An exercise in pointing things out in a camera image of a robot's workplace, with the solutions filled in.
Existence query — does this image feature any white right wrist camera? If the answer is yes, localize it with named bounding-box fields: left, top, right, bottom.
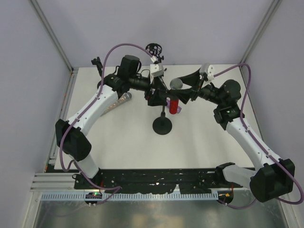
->
left=199, top=63, right=215, bottom=83

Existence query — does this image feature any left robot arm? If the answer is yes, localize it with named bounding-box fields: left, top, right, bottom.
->
left=55, top=55, right=168, bottom=189

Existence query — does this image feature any white slotted cable duct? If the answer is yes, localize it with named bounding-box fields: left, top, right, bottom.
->
left=40, top=191, right=219, bottom=201

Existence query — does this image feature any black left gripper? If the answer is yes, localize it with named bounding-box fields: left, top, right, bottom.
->
left=129, top=74, right=168, bottom=106

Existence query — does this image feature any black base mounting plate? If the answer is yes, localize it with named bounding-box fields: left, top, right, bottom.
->
left=73, top=167, right=255, bottom=194

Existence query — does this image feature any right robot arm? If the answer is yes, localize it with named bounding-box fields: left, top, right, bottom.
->
left=170, top=68, right=299, bottom=204

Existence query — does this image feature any black tripod shock-mount stand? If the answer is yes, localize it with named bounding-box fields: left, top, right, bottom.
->
left=145, top=43, right=164, bottom=63

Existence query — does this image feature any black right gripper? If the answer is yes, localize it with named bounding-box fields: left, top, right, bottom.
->
left=171, top=68, right=225, bottom=106

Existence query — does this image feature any round-base mic stand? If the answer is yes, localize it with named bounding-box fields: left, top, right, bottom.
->
left=152, top=90, right=177, bottom=135
left=91, top=57, right=104, bottom=89

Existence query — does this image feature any silver glitter microphone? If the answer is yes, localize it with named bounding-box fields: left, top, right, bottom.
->
left=101, top=92, right=132, bottom=116

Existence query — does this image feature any red glitter microphone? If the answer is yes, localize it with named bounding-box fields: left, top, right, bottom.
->
left=169, top=78, right=183, bottom=114

